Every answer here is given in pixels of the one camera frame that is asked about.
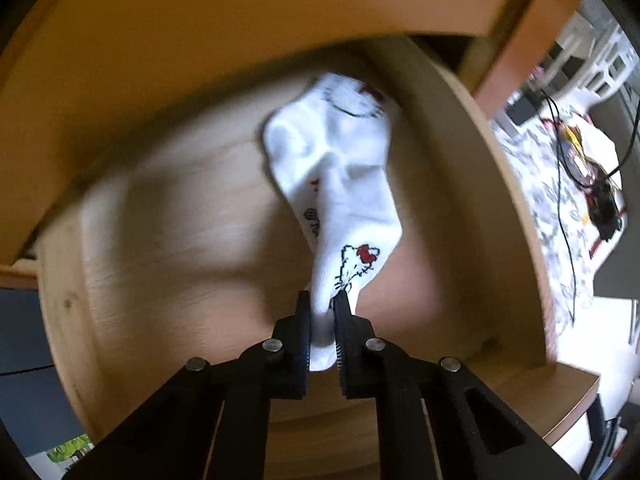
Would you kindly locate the deep wooden drawer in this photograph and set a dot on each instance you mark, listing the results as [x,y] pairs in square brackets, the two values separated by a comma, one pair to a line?
[175,240]

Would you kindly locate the black power adapter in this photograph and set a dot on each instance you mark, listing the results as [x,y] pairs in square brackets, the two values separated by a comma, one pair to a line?
[522,110]

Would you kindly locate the white plastic rack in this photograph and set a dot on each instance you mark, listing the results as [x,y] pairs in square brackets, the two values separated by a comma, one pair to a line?
[590,55]

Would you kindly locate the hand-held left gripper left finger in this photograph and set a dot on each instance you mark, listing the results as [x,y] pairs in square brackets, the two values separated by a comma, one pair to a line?
[302,360]

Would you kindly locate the white printed sock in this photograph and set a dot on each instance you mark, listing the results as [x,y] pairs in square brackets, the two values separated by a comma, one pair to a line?
[340,185]

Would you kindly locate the dark blue cabinet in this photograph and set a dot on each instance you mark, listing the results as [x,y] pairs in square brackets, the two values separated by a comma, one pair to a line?
[25,350]

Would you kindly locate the green printed box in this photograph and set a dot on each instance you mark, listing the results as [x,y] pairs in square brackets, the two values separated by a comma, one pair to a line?
[70,450]

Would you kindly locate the grey floral quilt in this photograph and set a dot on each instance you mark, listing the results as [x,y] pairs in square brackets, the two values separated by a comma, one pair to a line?
[540,200]

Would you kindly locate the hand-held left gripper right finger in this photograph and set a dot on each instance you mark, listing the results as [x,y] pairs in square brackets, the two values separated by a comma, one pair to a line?
[345,360]

